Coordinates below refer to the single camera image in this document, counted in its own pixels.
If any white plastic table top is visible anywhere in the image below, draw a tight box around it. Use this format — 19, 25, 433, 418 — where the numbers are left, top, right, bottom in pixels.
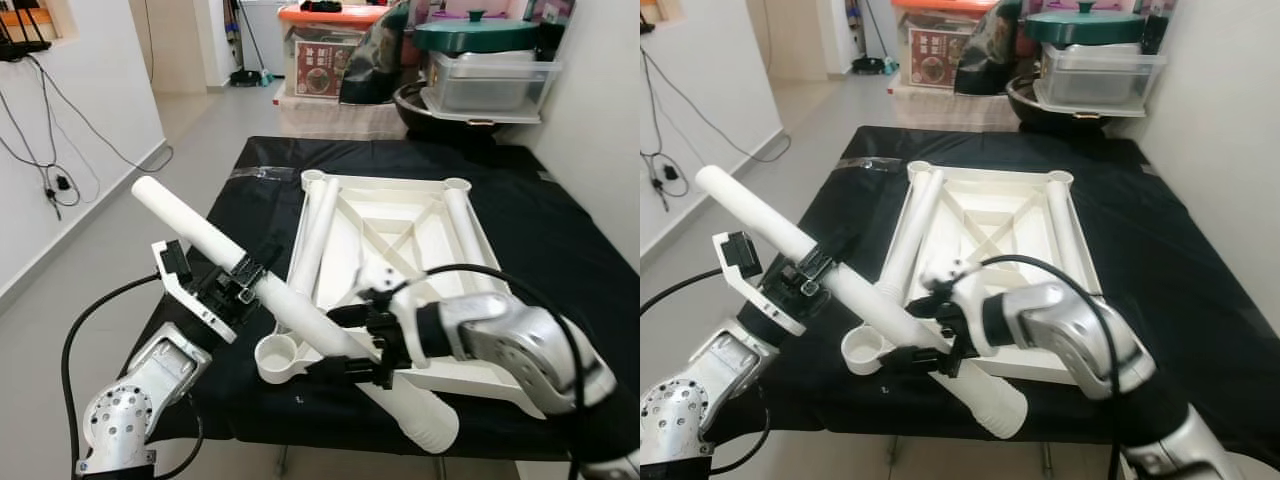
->
254, 168, 549, 419
842, 160, 1106, 388

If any beige cloth-covered bench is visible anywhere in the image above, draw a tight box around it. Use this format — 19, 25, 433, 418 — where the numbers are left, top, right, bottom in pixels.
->
888, 82, 1021, 133
273, 92, 411, 141

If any mop with black head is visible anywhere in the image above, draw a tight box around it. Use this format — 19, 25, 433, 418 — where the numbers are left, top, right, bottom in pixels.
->
850, 0, 901, 76
228, 0, 276, 89

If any red printed cardboard box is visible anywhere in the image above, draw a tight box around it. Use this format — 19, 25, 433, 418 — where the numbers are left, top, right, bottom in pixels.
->
293, 38, 359, 99
905, 25, 976, 89

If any black table cloth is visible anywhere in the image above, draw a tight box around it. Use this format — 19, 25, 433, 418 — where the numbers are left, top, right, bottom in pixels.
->
712, 125, 1280, 471
120, 135, 641, 463

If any black wok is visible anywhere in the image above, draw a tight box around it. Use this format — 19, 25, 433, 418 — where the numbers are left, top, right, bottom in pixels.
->
393, 80, 546, 141
1005, 72, 1131, 136

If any black bag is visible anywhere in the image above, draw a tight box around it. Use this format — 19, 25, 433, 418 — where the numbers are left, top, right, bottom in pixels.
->
338, 0, 413, 106
953, 0, 1031, 98

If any clear storage bin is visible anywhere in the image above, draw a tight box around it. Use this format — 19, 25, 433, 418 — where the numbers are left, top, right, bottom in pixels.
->
283, 22, 373, 99
897, 10, 981, 91

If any orange bin lid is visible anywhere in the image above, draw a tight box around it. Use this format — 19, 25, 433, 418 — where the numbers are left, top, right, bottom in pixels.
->
277, 3, 393, 28
890, 0, 1006, 15

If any clear plastic container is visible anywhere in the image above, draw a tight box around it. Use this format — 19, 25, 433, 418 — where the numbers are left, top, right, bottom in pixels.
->
420, 48, 563, 123
1035, 42, 1169, 116

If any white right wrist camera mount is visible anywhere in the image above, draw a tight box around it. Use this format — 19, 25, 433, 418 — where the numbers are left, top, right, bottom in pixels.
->
355, 262, 438, 373
920, 255, 1001, 361

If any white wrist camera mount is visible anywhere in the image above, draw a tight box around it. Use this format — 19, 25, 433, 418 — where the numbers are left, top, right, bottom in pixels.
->
152, 238, 239, 346
712, 232, 806, 338
920, 255, 1001, 361
355, 262, 438, 373

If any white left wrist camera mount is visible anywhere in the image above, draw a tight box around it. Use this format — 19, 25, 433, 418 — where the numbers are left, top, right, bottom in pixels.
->
152, 238, 239, 346
712, 232, 806, 338

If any black wall cable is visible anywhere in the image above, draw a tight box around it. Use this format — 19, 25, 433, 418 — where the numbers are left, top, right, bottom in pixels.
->
0, 55, 176, 216
640, 45, 793, 206

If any dark picture frame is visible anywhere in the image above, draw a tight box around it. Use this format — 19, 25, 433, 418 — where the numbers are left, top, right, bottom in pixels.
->
535, 0, 578, 61
1140, 0, 1178, 56

